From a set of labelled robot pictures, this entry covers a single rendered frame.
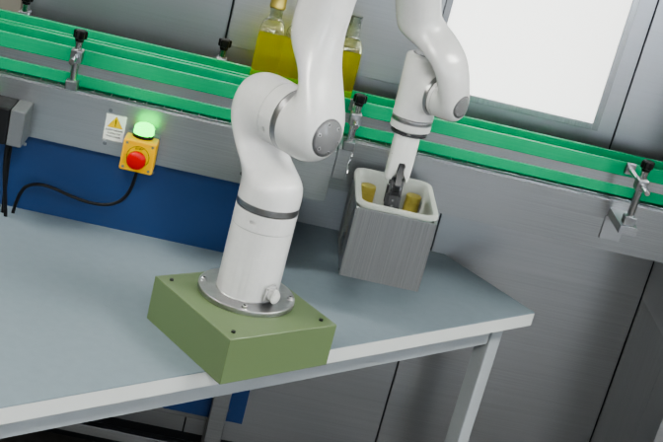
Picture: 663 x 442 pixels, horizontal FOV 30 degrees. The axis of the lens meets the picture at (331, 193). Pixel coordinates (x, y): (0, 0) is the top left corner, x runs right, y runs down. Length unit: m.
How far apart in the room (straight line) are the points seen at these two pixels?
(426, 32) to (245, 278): 0.58
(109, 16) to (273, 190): 0.84
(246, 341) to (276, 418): 1.07
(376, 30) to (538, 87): 0.40
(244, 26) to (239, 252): 0.74
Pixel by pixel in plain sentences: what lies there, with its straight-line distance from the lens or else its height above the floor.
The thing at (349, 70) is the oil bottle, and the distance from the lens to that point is 2.74.
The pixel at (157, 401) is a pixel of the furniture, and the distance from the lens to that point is 2.33.
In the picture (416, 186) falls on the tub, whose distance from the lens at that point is 2.73.
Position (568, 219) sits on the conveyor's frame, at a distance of 2.87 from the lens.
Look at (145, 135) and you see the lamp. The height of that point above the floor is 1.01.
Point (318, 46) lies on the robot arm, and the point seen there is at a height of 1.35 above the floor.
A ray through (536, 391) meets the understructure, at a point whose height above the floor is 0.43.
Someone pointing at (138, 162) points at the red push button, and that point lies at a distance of 2.59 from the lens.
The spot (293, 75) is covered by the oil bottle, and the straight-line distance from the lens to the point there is 2.74.
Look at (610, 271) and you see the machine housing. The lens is 3.17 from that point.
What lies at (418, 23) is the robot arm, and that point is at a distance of 2.39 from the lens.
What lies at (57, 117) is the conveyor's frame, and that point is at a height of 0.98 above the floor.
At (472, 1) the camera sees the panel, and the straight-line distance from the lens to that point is 2.88.
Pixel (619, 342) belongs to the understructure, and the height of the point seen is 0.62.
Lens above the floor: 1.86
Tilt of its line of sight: 20 degrees down
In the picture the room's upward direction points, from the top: 14 degrees clockwise
